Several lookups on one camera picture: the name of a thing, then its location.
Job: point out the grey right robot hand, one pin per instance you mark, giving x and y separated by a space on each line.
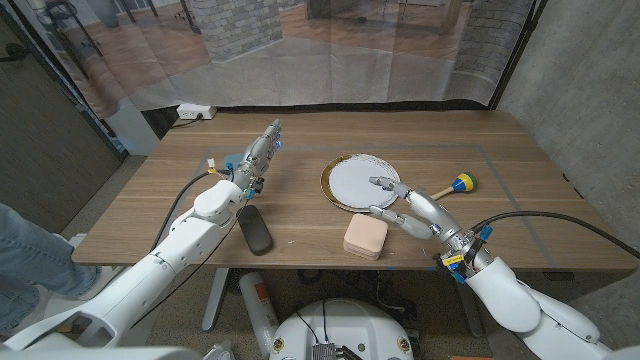
435 215

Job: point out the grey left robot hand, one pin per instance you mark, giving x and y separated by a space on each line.
255 160

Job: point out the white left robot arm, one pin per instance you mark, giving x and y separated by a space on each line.
165 260

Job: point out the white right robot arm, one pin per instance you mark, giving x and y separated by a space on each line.
505 300

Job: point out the teal soap box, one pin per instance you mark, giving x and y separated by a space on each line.
232 161

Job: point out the dark grey glasses case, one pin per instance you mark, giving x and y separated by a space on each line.
255 230

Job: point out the white gold-rimmed paper plate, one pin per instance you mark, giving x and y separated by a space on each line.
350 182

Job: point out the colourful wooden maraca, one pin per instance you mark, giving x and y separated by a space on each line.
465 182

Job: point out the white power strip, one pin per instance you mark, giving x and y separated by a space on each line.
195 111

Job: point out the printed room backdrop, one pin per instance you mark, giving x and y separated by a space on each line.
310 65

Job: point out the white robot torso base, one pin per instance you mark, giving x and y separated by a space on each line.
350 325

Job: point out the white cylinder with orange label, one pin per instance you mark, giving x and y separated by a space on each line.
257 310

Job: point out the grey finned electronics module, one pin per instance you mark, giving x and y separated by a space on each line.
324 351

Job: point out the black backdrop stand pole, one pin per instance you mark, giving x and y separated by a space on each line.
65 80
515 56

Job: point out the person leg in blue jeans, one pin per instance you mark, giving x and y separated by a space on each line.
30 255

